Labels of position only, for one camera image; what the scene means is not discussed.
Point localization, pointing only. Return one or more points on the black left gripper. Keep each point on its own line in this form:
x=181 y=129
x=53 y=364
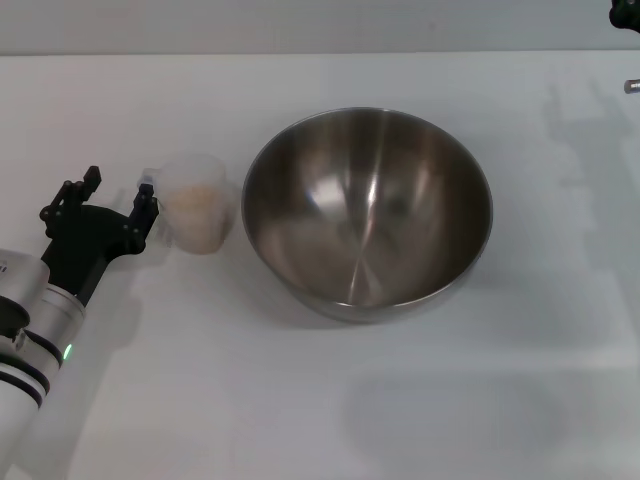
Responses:
x=90 y=240

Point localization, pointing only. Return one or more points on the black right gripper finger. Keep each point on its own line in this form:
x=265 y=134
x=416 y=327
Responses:
x=627 y=12

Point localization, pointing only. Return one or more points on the white uncooked rice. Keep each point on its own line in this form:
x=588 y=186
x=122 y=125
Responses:
x=197 y=210

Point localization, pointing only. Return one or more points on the clear plastic measuring cup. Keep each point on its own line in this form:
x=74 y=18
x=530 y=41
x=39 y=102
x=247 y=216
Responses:
x=190 y=167

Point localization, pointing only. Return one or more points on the stainless steel mixing bowl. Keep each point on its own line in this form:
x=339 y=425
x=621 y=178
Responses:
x=370 y=225

